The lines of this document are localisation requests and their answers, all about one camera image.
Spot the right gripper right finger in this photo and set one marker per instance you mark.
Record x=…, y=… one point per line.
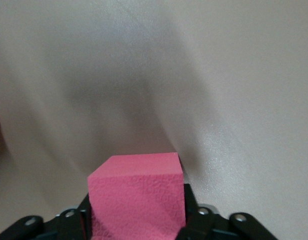
x=201, y=225

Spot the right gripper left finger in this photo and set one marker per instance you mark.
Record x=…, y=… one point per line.
x=68, y=225

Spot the paper table cover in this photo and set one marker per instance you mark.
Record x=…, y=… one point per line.
x=153, y=75

